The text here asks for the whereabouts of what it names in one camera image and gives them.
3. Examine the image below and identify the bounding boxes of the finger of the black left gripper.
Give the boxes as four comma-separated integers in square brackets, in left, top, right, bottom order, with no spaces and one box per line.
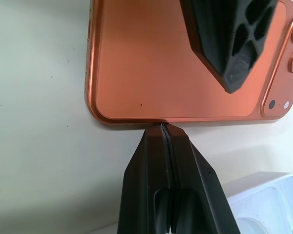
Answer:
[179,0,278,95]

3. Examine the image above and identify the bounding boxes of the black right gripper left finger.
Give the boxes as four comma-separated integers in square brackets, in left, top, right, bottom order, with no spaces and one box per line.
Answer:
[117,123,173,234]

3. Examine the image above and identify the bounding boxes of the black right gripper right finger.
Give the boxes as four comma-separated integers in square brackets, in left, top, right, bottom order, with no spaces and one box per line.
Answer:
[163,123,243,234]

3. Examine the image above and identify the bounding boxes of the orange smartphone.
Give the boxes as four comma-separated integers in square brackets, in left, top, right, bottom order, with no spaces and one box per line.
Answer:
[84,0,293,126]

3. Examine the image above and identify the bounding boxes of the white plastic tray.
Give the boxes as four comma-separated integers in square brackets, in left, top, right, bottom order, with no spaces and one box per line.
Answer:
[221,171,293,234]

